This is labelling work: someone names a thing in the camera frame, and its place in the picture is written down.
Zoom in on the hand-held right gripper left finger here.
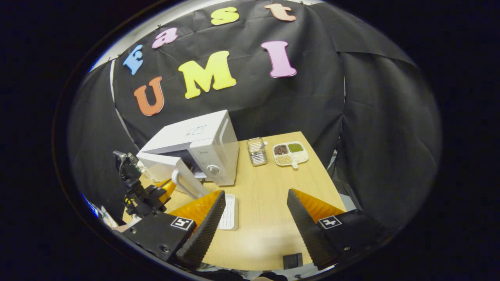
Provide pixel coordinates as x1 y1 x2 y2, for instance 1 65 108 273
121 190 227 270

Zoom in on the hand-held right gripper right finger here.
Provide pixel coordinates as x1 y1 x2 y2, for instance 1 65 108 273
287 188 391 270

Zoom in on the white microwave oven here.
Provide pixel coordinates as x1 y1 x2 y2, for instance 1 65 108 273
136 110 240 200

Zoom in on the white rectangular food tray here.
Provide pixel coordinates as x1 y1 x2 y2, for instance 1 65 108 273
218 194 239 231

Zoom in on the small black block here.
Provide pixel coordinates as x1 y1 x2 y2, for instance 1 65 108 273
283 253 304 270

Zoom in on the white printed sheet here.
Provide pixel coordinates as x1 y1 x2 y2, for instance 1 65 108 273
93 204 118 228

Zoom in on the white divided grain tray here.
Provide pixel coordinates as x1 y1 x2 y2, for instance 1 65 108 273
272 141 309 169

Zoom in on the metal mesh container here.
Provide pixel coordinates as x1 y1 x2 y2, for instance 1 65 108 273
246 137 268 167

